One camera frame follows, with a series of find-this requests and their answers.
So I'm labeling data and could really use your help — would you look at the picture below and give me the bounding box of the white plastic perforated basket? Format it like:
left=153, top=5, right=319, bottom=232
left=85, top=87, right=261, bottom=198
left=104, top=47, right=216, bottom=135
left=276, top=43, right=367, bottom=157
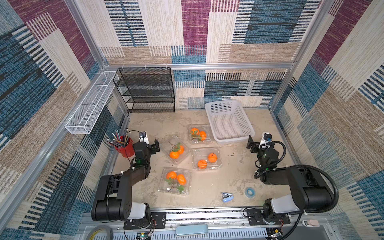
left=205, top=100, right=255, bottom=145

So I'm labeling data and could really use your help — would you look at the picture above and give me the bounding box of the orange pair with leaves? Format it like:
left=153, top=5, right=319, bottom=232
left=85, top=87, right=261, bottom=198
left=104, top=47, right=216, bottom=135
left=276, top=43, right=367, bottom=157
left=190, top=128, right=207, bottom=141

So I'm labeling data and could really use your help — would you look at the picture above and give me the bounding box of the clear clamshell container back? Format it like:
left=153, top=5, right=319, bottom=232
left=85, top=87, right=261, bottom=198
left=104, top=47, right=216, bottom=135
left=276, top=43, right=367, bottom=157
left=187, top=124, right=214, bottom=144

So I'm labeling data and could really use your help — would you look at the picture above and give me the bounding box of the clear clamshell container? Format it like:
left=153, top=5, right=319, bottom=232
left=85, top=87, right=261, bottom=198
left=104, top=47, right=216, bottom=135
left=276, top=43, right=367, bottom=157
left=158, top=168, right=192, bottom=196
left=160, top=135, right=190, bottom=165
left=192, top=147, right=222, bottom=171
left=187, top=124, right=214, bottom=144

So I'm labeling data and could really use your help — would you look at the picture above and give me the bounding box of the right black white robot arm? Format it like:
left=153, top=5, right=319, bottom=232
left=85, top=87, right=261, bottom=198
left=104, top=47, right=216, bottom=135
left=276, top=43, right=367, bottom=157
left=247, top=132, right=339, bottom=225

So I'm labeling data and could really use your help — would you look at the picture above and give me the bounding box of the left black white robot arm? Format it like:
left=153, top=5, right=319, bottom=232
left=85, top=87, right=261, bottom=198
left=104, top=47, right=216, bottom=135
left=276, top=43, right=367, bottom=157
left=91, top=140, right=160, bottom=228

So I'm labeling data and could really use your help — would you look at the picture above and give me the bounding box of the red pencil cup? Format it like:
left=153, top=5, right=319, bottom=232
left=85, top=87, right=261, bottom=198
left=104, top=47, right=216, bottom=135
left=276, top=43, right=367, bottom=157
left=107, top=129, right=135, bottom=159

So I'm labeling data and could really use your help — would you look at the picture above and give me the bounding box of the orange pair in left container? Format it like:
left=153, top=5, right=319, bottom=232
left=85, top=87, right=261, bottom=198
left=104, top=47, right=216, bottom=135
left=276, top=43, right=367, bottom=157
left=169, top=142, right=185, bottom=160

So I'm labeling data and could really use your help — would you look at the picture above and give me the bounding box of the orange pair in container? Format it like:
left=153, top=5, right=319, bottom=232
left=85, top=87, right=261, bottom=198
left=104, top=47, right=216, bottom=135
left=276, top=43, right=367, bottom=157
left=165, top=171, right=187, bottom=193
left=169, top=142, right=185, bottom=160

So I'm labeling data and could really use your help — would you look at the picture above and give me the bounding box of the orange pair in front container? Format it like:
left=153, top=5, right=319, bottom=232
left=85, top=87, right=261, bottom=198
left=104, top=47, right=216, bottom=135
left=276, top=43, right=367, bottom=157
left=165, top=171, right=187, bottom=193

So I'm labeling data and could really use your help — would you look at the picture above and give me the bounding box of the clear clamshell container front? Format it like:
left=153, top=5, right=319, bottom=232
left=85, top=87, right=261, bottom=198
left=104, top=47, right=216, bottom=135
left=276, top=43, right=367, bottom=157
left=158, top=168, right=192, bottom=196

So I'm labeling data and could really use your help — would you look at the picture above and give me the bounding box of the blue tape roll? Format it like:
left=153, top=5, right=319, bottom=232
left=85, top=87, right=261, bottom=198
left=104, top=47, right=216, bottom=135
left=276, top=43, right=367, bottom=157
left=245, top=187, right=256, bottom=199

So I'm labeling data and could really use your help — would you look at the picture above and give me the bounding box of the blue stapler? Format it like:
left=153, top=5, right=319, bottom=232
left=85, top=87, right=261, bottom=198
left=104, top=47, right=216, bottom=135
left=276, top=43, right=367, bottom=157
left=222, top=192, right=234, bottom=203

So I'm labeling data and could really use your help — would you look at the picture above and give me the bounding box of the pink white small device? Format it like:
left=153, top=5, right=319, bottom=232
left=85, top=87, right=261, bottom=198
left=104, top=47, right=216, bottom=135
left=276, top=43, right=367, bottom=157
left=302, top=220, right=320, bottom=228

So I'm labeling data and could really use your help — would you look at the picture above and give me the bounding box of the grey tape roll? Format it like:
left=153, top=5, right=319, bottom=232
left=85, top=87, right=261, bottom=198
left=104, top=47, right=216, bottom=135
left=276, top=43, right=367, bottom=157
left=85, top=224, right=114, bottom=240

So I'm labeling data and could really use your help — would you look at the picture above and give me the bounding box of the light blue bar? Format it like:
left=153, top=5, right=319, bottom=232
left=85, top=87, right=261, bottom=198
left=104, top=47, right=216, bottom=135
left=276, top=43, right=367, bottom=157
left=175, top=224, right=209, bottom=236

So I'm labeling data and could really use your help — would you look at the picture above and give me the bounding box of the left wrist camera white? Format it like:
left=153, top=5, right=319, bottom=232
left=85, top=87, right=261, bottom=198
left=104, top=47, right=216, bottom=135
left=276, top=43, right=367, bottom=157
left=139, top=131, right=150, bottom=145

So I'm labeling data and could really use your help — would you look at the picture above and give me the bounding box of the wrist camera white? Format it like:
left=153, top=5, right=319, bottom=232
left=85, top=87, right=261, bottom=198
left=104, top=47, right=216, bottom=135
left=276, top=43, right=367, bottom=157
left=139, top=131, right=150, bottom=145
left=259, top=132, right=273, bottom=149

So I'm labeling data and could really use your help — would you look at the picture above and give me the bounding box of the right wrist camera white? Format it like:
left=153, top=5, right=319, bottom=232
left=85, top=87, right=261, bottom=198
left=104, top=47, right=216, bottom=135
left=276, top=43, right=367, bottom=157
left=259, top=132, right=273, bottom=149

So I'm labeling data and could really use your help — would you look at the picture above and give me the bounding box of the black wire shelf rack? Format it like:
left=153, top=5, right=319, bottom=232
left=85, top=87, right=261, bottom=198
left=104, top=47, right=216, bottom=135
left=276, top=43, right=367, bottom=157
left=114, top=67, right=176, bottom=114

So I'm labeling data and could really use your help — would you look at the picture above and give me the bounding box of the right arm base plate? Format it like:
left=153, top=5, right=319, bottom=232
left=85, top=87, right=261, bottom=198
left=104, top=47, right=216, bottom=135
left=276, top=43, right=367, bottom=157
left=243, top=208, right=291, bottom=226

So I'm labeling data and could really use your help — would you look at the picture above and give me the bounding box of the white wire mesh tray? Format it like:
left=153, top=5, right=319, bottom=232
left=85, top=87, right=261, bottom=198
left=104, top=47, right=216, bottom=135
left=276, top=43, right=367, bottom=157
left=65, top=72, right=116, bottom=135

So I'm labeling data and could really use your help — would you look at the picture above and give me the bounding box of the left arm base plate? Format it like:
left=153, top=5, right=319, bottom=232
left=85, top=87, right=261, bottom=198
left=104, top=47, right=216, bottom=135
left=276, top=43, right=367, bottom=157
left=123, top=212, right=167, bottom=230

